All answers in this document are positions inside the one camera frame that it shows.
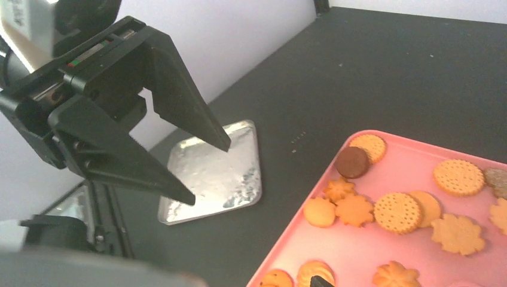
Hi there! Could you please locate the round orange cracker cookie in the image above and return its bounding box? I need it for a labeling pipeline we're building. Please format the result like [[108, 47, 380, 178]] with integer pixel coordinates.
[[432, 159, 485, 197]]

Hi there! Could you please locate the large round sandwich cookie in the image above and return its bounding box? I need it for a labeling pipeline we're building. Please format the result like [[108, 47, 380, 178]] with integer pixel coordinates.
[[373, 193, 423, 234]]

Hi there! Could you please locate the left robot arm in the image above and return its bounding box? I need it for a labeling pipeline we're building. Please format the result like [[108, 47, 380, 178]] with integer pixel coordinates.
[[1, 1, 210, 205]]

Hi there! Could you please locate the brown flower jam cookie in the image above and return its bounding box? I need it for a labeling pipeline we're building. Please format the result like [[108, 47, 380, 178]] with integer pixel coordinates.
[[484, 168, 506, 199]]

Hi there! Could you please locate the orange rosette butter cookie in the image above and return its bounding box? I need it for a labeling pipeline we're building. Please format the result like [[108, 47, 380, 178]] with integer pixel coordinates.
[[372, 261, 421, 287]]

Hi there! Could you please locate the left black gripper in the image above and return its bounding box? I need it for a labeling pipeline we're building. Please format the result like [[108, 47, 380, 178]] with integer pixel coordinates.
[[1, 17, 196, 206]]

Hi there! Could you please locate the chocolate chip cookie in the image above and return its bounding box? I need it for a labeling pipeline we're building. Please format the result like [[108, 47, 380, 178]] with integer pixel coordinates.
[[259, 269, 294, 287]]

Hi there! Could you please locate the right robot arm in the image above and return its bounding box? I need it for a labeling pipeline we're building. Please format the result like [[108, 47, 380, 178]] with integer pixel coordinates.
[[1, 17, 231, 286]]

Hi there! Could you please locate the orange flower cookie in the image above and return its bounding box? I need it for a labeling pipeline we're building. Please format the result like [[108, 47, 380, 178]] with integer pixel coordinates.
[[489, 198, 507, 235]]

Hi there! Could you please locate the pink cookie tray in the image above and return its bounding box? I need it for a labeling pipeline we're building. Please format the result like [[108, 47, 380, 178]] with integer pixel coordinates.
[[249, 130, 506, 286]]

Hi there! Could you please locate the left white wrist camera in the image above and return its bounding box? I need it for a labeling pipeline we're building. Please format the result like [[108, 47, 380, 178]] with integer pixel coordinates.
[[1, 0, 58, 74]]

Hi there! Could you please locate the clear plastic tin lid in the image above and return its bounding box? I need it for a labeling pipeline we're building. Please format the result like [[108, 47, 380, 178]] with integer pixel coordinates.
[[158, 120, 262, 225]]

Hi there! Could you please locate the swirl butter cookie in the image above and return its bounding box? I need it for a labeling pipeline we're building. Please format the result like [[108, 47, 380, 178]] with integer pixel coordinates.
[[297, 260, 335, 287]]

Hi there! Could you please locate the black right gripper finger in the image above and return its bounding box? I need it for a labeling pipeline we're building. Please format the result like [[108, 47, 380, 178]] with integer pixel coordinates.
[[143, 29, 231, 152]]

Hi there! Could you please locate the dark chocolate round cookie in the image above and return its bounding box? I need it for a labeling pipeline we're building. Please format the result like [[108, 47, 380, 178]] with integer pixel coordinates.
[[334, 146, 370, 179]]

